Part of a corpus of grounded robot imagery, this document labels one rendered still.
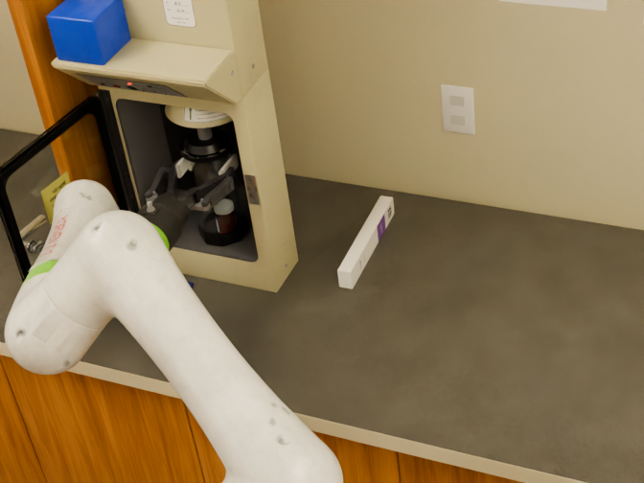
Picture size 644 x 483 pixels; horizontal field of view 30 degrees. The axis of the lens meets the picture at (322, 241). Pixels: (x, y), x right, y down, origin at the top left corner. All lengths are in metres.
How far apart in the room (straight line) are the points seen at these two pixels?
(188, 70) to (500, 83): 0.71
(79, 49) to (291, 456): 0.97
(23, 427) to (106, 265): 1.19
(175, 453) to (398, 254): 0.62
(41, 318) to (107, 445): 0.98
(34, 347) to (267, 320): 0.80
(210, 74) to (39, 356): 0.63
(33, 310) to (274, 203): 0.81
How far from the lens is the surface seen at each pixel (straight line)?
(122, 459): 2.68
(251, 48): 2.23
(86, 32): 2.17
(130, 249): 1.64
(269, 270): 2.45
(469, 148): 2.63
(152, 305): 1.61
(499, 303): 2.41
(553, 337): 2.34
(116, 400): 2.53
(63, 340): 1.72
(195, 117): 2.33
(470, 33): 2.48
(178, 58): 2.17
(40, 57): 2.31
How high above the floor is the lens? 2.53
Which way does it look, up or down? 38 degrees down
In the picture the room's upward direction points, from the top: 8 degrees counter-clockwise
